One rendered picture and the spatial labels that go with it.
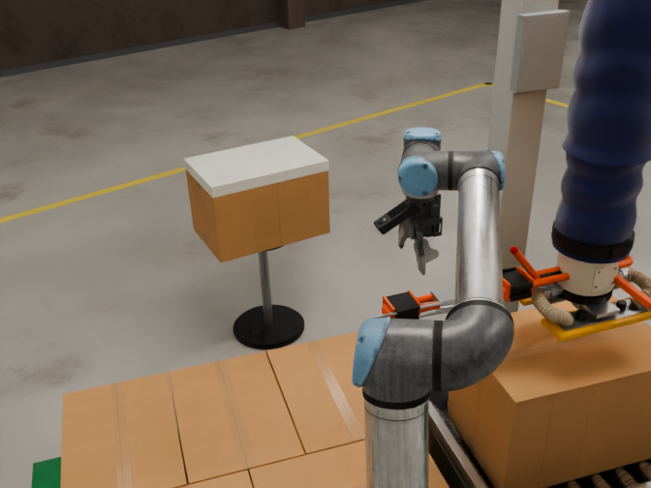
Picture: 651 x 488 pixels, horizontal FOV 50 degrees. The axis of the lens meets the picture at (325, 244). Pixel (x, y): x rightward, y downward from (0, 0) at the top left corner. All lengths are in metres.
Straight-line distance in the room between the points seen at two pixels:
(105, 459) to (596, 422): 1.61
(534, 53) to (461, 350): 1.94
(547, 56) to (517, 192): 0.61
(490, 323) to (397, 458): 0.28
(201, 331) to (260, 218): 0.92
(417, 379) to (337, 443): 1.38
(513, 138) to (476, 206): 1.64
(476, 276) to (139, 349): 2.90
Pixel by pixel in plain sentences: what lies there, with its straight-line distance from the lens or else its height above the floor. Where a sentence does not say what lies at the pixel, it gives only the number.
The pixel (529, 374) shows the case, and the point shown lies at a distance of 2.21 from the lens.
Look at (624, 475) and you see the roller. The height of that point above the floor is 0.55.
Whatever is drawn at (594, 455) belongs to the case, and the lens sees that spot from 2.46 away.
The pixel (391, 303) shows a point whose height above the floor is 1.24.
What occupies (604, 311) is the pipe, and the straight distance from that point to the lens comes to 2.20.
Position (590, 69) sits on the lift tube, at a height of 1.84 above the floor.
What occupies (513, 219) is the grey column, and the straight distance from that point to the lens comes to 3.24.
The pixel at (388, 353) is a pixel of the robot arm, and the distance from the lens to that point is 1.13.
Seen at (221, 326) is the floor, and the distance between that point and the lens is 4.02.
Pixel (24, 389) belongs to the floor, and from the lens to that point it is 3.90.
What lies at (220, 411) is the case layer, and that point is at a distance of 2.66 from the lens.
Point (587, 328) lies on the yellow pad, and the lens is 2.16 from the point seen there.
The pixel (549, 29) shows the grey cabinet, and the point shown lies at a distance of 2.93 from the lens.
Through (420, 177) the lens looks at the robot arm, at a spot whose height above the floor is 1.69.
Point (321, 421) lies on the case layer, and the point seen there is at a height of 0.54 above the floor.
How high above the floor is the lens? 2.32
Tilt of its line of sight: 29 degrees down
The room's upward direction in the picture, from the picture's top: 2 degrees counter-clockwise
